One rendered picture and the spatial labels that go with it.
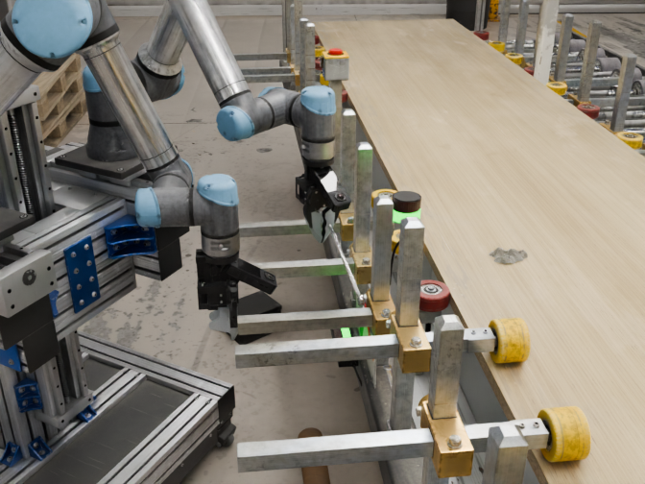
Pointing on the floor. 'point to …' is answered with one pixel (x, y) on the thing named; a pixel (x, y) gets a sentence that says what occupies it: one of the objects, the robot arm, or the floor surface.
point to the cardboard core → (314, 467)
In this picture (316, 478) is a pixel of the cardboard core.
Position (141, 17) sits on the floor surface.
